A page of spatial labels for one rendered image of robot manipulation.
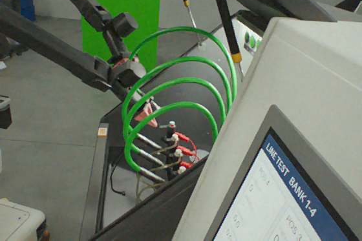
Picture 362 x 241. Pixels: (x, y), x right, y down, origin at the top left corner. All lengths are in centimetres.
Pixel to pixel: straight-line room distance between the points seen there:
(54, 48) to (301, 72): 64
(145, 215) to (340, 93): 54
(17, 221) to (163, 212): 130
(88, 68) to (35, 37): 15
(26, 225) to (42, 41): 125
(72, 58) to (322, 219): 73
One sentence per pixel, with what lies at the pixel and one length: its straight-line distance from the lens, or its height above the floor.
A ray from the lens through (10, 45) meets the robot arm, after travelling 140.
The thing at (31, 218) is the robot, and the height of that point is 28.
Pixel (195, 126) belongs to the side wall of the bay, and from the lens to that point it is 144.
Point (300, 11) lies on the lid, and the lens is 61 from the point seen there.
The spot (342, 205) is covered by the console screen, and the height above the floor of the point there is 143.
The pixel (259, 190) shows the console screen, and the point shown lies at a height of 134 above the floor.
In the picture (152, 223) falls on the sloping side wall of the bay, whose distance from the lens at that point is 81.
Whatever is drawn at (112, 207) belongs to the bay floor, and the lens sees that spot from 117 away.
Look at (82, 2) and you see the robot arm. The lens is 120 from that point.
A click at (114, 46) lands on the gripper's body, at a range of 113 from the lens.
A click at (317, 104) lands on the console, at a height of 148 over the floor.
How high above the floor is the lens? 164
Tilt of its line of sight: 26 degrees down
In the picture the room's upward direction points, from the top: 6 degrees clockwise
